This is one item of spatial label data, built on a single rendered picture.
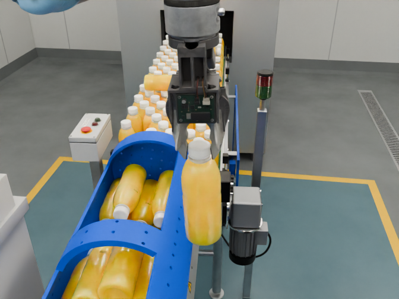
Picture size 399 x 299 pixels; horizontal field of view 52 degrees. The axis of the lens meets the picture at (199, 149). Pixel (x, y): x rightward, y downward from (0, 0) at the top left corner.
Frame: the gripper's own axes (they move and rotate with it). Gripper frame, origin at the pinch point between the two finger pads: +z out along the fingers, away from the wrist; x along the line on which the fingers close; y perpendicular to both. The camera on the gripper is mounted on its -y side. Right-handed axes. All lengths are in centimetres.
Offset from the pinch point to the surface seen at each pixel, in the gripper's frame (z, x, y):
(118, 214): 32.2, -23.2, -21.0
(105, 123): 35, -41, -77
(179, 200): 26.1, -6.9, -19.3
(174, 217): 25.6, -7.2, -12.4
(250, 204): 60, 13, -60
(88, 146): 37, -45, -64
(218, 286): 138, 0, -88
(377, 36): 111, 188, -448
